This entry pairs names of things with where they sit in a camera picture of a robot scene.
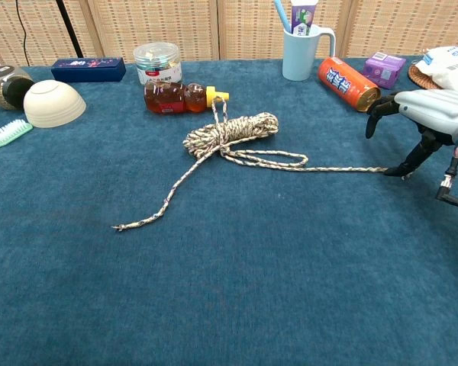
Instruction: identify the speckled braided rope bundle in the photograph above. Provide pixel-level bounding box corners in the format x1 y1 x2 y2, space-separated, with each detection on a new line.
111 97 390 233

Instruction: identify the white plastic bag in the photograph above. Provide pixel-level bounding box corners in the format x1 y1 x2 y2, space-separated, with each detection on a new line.
419 45 458 97

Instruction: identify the dark blue rectangular box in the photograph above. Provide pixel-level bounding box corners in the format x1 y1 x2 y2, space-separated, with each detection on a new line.
50 57 127 83

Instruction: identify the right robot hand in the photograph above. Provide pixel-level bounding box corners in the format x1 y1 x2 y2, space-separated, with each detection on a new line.
365 89 458 180

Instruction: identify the clear plastic jar of clips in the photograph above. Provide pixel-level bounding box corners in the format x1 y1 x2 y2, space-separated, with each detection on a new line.
133 41 184 87

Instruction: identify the honey bear bottle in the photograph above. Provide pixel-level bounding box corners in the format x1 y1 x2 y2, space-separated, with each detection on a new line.
144 81 231 114

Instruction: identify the toothpaste tube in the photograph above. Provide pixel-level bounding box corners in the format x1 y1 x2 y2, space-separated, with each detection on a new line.
290 0 318 37

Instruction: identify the blue table cloth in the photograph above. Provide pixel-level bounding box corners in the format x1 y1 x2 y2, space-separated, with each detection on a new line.
0 56 458 366

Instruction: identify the black stand pole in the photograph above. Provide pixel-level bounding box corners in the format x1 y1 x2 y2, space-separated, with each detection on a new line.
55 0 85 58

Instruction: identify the bamboo folding screen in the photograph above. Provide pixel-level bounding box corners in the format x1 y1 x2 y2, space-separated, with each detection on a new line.
0 0 458 68

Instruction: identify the light blue cup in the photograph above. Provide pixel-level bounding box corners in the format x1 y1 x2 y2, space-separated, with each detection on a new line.
282 24 337 82

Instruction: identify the blue toothbrush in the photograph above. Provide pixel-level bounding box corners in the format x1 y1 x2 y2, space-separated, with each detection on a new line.
273 0 293 34

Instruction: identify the orange drink can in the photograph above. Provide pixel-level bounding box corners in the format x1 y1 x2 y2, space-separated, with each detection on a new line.
317 56 382 113

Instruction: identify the glass jar black lid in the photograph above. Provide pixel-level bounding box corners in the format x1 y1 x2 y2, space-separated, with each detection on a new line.
0 65 35 111

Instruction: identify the purple small box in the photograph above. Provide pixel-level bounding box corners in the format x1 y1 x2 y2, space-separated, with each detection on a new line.
363 52 408 90

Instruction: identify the thin black hanging cable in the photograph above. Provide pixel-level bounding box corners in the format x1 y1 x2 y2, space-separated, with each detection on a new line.
15 0 31 66

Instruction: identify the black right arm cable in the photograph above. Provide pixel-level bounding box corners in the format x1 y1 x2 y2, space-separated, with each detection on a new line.
435 156 458 213

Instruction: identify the mint green brush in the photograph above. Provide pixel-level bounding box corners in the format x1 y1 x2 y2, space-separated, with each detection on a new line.
0 119 34 156

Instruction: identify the cream bowl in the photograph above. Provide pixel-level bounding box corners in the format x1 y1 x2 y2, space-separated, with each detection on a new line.
23 79 88 129

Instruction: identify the woven round coaster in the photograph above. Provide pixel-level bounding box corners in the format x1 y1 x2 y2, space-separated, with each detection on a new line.
408 63 443 91

